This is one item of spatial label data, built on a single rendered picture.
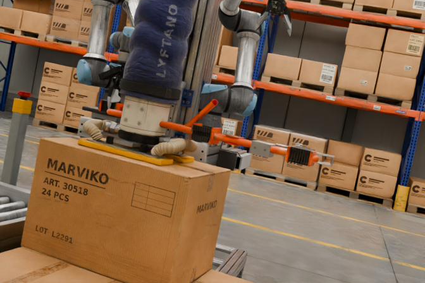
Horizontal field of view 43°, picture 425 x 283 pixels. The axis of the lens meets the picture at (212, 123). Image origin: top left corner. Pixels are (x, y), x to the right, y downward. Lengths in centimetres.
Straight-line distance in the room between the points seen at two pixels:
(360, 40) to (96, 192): 764
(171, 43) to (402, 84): 744
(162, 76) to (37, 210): 65
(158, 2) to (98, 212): 75
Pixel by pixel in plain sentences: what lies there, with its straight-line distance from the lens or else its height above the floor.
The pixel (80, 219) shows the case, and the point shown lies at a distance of 194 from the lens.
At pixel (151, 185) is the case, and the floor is 88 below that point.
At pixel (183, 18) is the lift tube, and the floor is 146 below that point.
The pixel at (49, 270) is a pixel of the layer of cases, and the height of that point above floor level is 54.
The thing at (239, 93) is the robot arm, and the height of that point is 124.
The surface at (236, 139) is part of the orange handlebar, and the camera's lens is 184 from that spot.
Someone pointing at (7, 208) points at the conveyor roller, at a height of 54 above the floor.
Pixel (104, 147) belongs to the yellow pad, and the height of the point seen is 96.
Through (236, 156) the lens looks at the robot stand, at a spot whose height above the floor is 94.
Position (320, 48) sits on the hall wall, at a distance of 1050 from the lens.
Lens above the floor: 121
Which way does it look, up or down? 3 degrees down
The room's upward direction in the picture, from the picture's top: 11 degrees clockwise
